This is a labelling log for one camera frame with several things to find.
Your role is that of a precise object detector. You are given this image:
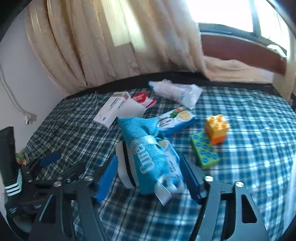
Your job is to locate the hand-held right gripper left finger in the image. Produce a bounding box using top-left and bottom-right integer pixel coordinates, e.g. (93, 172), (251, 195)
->
(28, 156), (119, 241)

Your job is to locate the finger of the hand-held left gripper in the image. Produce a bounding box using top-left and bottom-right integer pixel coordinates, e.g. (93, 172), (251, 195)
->
(35, 162), (87, 186)
(24, 151), (62, 178)

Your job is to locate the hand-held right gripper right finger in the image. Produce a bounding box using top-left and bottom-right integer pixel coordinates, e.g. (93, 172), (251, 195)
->
(180, 155), (270, 241)

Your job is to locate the white sponge with black stripe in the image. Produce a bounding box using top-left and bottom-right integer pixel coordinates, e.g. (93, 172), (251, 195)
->
(115, 141), (137, 189)

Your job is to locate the blue cloth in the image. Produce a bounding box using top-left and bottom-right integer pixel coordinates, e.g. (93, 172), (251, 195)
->
(117, 116), (185, 207)

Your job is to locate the person's left forearm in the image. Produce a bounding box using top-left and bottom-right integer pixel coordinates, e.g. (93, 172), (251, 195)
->
(0, 126), (24, 198)

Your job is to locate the green box with blue dots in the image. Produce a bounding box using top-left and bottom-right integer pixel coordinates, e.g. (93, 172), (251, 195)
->
(190, 132), (221, 169)

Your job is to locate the yellow and orange toy block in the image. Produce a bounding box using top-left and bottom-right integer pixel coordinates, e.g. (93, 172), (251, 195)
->
(205, 114), (231, 145)

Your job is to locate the blue food box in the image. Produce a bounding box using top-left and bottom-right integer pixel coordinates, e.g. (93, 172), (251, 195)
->
(156, 106), (197, 137)

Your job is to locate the white medicine box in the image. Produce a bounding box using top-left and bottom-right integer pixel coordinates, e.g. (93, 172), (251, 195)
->
(93, 91), (132, 128)

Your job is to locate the blue plaid blanket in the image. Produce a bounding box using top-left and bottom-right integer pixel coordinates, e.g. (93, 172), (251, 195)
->
(23, 86), (295, 241)

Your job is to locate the white plastic bag packet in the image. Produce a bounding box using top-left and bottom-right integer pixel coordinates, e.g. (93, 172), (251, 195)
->
(148, 79), (203, 110)

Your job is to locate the red and white packet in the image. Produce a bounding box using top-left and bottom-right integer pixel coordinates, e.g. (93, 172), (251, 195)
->
(118, 91), (158, 118)

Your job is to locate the black mattress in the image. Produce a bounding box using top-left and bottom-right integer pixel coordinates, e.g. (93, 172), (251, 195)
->
(65, 71), (289, 100)

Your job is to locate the cream lace curtain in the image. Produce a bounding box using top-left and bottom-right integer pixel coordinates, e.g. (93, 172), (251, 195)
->
(25, 0), (273, 93)

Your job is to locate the plain cream curtain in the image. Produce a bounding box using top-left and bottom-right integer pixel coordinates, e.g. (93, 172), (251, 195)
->
(277, 14), (296, 102)

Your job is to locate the window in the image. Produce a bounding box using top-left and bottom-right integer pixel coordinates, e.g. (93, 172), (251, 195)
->
(192, 0), (292, 56)

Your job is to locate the white cable with plug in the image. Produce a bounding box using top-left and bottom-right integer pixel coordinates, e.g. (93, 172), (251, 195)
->
(0, 65), (37, 126)

